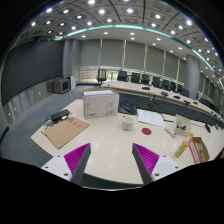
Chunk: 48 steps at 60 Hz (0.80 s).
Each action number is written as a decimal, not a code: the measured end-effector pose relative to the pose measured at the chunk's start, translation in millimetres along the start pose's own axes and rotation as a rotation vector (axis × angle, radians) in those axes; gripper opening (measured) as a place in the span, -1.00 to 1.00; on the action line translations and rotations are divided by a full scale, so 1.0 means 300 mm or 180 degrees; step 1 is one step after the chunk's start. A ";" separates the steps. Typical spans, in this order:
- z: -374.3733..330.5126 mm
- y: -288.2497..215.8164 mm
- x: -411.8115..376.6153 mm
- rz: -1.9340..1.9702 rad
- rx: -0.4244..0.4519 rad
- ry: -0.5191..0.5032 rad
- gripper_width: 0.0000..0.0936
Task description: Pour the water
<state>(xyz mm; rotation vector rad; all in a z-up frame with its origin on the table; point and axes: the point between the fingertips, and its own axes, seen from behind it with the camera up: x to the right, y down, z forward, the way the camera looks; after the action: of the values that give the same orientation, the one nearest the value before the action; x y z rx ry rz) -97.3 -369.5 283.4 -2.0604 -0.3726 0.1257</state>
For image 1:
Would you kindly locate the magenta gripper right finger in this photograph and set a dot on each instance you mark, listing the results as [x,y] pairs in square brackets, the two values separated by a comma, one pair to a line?
[146,161]

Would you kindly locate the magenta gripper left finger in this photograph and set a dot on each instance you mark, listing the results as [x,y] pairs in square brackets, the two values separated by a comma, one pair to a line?
[77,160]

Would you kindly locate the yellow juice bottle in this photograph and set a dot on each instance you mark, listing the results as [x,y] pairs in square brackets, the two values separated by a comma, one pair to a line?
[183,146]

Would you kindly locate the brown paper envelope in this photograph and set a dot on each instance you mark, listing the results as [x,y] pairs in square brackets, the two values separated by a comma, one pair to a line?
[63,132]

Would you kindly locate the red round coaster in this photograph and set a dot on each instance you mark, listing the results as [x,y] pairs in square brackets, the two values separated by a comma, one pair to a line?
[146,131]

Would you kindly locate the white remote control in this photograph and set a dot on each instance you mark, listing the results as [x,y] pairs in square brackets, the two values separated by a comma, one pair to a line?
[171,132]

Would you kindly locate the white paper sheets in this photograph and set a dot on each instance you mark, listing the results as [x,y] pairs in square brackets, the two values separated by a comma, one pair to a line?
[151,118]

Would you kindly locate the white ceramic mug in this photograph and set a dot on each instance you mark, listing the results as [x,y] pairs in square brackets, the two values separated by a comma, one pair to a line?
[127,123]

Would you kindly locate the black power adapter device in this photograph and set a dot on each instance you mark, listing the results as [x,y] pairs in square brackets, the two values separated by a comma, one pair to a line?
[59,115]

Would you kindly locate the small beige open box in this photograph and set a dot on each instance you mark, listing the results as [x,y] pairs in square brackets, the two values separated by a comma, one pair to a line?
[182,125]

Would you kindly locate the red and brown open carton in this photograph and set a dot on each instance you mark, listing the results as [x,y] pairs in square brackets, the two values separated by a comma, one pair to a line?
[198,150]

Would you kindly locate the black pouch bag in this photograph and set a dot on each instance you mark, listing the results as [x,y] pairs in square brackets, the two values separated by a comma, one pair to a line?
[127,108]

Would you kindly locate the white cardboard box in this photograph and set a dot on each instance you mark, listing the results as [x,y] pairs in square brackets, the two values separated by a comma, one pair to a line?
[100,103]

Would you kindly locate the long curved conference desk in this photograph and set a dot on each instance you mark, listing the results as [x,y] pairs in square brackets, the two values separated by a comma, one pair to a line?
[158,100]

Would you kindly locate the grey crt monitor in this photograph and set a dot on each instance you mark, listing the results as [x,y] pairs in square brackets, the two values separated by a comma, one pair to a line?
[61,86]

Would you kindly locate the black office chair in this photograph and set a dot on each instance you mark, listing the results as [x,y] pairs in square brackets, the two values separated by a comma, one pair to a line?
[101,76]

